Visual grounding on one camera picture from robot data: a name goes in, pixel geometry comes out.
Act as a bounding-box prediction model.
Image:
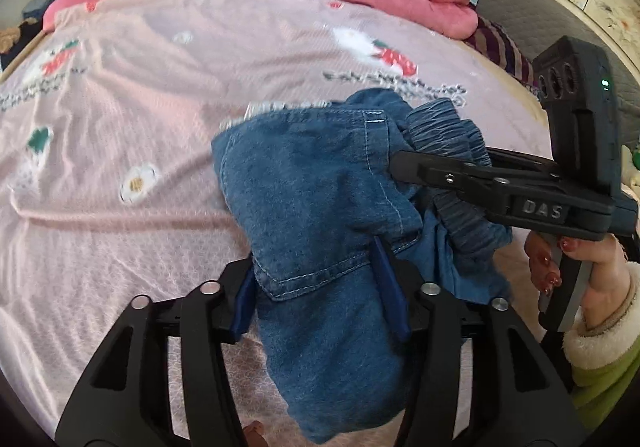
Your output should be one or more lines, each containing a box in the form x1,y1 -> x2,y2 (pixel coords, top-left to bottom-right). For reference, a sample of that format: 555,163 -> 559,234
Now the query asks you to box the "grey quilted headboard cover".
406,0 -> 640,188

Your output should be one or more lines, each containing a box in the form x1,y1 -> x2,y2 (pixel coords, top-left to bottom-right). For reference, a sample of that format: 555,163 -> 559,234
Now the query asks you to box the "purple striped cloth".
462,16 -> 536,90

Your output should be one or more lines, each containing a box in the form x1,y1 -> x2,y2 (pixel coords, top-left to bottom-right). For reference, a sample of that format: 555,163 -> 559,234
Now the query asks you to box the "dark blue cloth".
22,0 -> 58,24

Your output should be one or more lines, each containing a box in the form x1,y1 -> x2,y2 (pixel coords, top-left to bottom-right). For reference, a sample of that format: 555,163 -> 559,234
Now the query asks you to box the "person's right hand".
524,230 -> 631,331

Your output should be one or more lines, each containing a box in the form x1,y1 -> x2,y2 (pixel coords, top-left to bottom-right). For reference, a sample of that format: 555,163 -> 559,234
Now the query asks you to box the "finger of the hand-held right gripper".
387,150 -> 512,219
486,150 -> 564,179

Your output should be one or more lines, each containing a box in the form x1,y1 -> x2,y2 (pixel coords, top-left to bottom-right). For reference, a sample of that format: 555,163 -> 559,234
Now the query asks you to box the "pink printed bed sheet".
0,0 -> 556,447

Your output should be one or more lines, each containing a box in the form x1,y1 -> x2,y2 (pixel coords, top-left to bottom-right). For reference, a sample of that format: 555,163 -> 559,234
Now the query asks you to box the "blue denim pants lace hem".
211,88 -> 516,445

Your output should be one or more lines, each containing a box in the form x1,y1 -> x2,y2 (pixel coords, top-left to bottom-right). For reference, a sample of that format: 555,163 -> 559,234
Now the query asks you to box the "person's right forearm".
562,261 -> 640,433

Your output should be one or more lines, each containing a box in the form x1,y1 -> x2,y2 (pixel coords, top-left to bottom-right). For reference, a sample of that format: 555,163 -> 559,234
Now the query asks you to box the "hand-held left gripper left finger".
54,252 -> 258,447

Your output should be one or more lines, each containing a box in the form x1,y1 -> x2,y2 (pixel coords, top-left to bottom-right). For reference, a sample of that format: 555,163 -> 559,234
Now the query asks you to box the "brown cloth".
0,26 -> 25,54

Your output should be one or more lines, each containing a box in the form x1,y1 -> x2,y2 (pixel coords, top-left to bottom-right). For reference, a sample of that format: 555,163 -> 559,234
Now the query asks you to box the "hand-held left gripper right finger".
372,236 -> 588,447

